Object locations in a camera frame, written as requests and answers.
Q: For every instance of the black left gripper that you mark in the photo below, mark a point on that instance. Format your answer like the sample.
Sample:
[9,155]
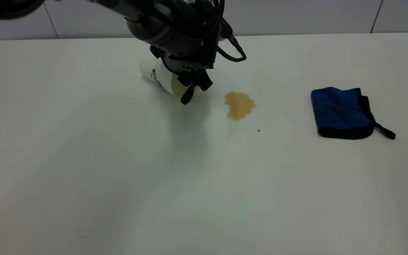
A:
[193,53]

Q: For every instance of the white paper coffee cup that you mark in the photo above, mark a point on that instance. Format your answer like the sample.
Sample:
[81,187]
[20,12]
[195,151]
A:
[159,79]

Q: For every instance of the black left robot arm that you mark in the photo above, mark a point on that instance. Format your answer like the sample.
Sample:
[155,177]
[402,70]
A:
[154,24]

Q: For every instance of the brown coffee spill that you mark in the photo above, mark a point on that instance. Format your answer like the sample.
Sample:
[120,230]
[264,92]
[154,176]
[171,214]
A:
[238,105]

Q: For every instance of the blue cloth with black trim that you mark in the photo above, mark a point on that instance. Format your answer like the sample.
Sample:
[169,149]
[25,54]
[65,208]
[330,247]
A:
[342,111]

